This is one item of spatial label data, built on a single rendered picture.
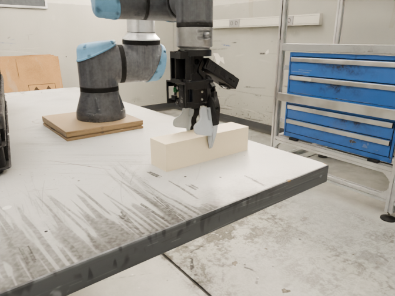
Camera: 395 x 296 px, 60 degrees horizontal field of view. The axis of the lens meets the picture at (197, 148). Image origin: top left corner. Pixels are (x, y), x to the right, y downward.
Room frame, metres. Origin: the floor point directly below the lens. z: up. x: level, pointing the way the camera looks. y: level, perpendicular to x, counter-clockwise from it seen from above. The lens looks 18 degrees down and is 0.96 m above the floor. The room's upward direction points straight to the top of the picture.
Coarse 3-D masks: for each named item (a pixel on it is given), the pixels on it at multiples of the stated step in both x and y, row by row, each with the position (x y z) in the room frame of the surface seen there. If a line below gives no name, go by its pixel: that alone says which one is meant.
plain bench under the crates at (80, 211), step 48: (48, 96) 1.62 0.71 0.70; (48, 144) 0.85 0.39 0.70; (96, 144) 0.85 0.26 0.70; (144, 144) 0.85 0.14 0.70; (0, 192) 0.56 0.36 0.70; (48, 192) 0.56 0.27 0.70; (96, 192) 0.56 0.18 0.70; (144, 192) 0.56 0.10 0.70; (192, 192) 0.56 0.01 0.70; (240, 192) 0.56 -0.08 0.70; (288, 192) 0.61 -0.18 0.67; (0, 240) 0.41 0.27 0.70; (48, 240) 0.41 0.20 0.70; (96, 240) 0.41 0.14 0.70; (144, 240) 0.41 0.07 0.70; (0, 288) 0.31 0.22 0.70; (48, 288) 0.33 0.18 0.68
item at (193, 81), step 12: (180, 60) 0.72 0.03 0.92; (192, 60) 0.72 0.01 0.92; (180, 72) 0.72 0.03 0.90; (192, 72) 0.72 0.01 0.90; (204, 72) 0.73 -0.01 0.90; (168, 84) 0.74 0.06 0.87; (180, 84) 0.70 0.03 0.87; (192, 84) 0.69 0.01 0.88; (204, 84) 0.71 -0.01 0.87; (168, 96) 0.74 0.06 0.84; (180, 96) 0.70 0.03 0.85; (192, 96) 0.70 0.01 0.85; (204, 96) 0.72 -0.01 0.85; (192, 108) 0.69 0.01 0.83
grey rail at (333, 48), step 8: (288, 48) 2.28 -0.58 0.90; (296, 48) 2.23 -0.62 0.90; (304, 48) 2.18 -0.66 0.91; (312, 48) 2.14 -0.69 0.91; (320, 48) 2.09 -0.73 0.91; (328, 48) 2.05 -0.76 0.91; (336, 48) 2.01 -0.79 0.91; (344, 48) 1.97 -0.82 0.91; (352, 48) 1.94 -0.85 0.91; (360, 48) 1.90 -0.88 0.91; (368, 48) 1.87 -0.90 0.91; (376, 48) 1.84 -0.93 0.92; (384, 48) 1.80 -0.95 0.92; (392, 48) 1.77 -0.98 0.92
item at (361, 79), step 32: (320, 64) 2.10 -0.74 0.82; (352, 64) 1.94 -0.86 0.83; (384, 64) 1.80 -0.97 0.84; (320, 96) 2.09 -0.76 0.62; (352, 96) 1.93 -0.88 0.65; (384, 96) 1.79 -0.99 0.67; (288, 128) 2.26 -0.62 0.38; (320, 128) 2.05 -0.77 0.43; (352, 128) 1.91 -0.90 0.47; (384, 128) 1.77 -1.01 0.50; (384, 160) 1.75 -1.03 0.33
